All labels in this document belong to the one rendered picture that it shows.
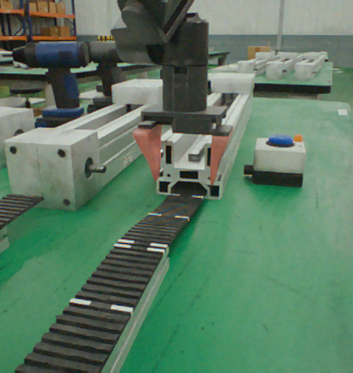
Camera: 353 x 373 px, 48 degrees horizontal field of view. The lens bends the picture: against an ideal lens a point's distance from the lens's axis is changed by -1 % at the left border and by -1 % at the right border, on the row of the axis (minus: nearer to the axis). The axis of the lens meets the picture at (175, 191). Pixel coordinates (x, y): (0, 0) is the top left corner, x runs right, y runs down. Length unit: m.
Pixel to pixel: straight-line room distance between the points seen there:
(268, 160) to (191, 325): 0.37
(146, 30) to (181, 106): 0.10
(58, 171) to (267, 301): 0.32
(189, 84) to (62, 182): 0.22
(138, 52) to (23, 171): 0.23
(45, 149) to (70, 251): 0.16
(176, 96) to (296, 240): 0.22
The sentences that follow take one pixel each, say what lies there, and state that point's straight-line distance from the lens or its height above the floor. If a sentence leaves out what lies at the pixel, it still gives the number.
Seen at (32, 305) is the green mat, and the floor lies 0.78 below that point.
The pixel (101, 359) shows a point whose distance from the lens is 0.28.
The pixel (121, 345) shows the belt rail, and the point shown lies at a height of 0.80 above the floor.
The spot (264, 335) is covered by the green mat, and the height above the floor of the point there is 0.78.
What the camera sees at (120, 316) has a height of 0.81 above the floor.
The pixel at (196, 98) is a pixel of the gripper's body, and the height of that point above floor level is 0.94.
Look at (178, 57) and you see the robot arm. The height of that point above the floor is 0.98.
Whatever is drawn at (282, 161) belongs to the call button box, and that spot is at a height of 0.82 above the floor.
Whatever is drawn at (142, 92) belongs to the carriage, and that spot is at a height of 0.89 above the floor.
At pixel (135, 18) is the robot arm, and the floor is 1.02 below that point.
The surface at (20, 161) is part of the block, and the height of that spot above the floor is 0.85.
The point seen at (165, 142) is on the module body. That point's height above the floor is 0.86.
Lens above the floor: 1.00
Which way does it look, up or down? 21 degrees down
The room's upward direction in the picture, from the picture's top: straight up
